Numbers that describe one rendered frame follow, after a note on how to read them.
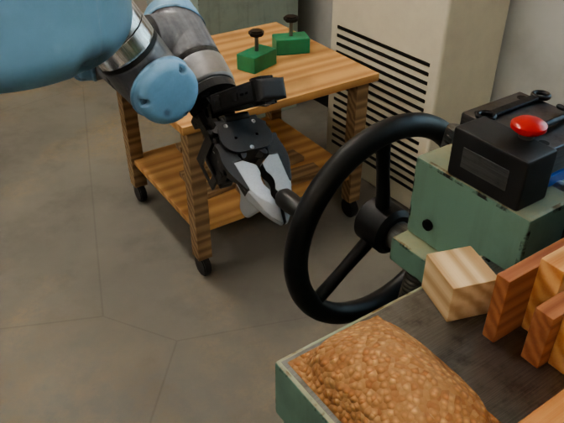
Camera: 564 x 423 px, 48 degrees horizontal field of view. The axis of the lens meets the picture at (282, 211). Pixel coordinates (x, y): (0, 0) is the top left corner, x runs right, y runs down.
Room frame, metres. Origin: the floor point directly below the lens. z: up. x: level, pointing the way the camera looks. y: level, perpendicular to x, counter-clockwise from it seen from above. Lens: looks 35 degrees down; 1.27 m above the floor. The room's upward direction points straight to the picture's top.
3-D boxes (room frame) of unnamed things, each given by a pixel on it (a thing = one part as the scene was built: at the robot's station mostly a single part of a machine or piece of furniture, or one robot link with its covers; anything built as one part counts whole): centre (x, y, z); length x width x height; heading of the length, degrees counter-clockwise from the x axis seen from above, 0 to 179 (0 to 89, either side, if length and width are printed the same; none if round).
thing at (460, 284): (0.40, -0.15, 0.92); 0.05 x 0.04 x 0.04; 16
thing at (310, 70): (1.85, 0.14, 0.32); 0.66 x 0.57 x 0.64; 123
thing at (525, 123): (0.48, -0.21, 1.02); 0.03 x 0.03 x 0.01
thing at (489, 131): (0.52, -0.22, 0.99); 0.13 x 0.11 x 0.06; 124
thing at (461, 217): (0.52, -0.23, 0.91); 0.15 x 0.14 x 0.09; 124
